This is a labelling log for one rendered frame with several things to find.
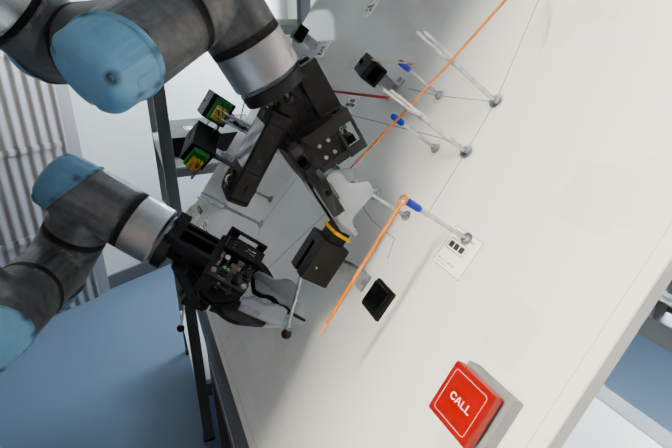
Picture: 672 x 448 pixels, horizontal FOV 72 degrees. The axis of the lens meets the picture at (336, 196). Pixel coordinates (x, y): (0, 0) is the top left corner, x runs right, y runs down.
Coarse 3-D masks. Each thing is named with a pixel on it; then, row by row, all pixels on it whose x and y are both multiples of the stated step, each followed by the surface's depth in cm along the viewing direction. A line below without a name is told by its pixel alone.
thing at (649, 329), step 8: (656, 304) 69; (656, 312) 70; (664, 312) 71; (648, 320) 70; (656, 320) 69; (664, 320) 69; (640, 328) 72; (648, 328) 70; (656, 328) 69; (664, 328) 68; (648, 336) 71; (656, 336) 69; (664, 336) 68; (664, 344) 68
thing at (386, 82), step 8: (368, 56) 74; (360, 64) 75; (368, 64) 72; (376, 64) 72; (360, 72) 73; (368, 72) 72; (376, 72) 74; (384, 72) 73; (368, 80) 73; (376, 80) 74; (384, 80) 77; (392, 80) 76; (400, 80) 76; (392, 88) 77
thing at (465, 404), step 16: (464, 368) 40; (448, 384) 40; (464, 384) 39; (480, 384) 38; (432, 400) 41; (448, 400) 40; (464, 400) 39; (480, 400) 38; (496, 400) 37; (448, 416) 39; (464, 416) 38; (480, 416) 37; (464, 432) 37; (480, 432) 37
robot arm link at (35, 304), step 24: (24, 264) 50; (0, 288) 45; (24, 288) 47; (48, 288) 50; (0, 312) 43; (24, 312) 45; (48, 312) 49; (0, 336) 42; (24, 336) 45; (0, 360) 42
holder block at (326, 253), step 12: (312, 240) 58; (324, 240) 56; (300, 252) 59; (312, 252) 57; (324, 252) 56; (336, 252) 57; (348, 252) 58; (300, 264) 59; (312, 264) 56; (324, 264) 57; (336, 264) 58; (300, 276) 56; (312, 276) 57; (324, 276) 58
